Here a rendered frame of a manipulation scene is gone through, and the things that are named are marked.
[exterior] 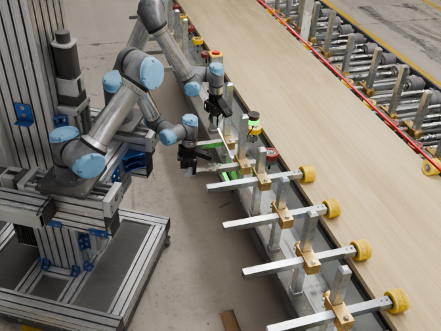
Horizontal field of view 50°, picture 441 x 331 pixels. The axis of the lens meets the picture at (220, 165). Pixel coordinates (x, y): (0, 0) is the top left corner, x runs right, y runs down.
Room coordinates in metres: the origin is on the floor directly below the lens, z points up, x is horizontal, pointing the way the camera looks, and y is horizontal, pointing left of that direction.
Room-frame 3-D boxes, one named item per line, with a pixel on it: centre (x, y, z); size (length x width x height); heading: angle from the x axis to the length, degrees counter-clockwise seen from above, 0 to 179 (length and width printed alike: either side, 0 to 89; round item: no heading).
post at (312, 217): (1.27, -0.34, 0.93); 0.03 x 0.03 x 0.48; 19
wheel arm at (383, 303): (0.99, -0.42, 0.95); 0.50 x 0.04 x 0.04; 109
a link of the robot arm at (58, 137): (1.55, 0.63, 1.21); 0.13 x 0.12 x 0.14; 46
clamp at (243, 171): (1.96, -0.11, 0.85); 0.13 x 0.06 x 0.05; 19
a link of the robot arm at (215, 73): (2.15, 0.05, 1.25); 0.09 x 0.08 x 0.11; 87
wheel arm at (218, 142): (2.16, 0.01, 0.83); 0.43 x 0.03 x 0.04; 109
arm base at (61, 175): (1.55, 0.63, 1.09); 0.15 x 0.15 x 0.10
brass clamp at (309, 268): (1.25, -0.35, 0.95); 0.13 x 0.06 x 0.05; 19
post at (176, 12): (3.40, 0.38, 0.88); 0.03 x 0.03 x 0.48; 19
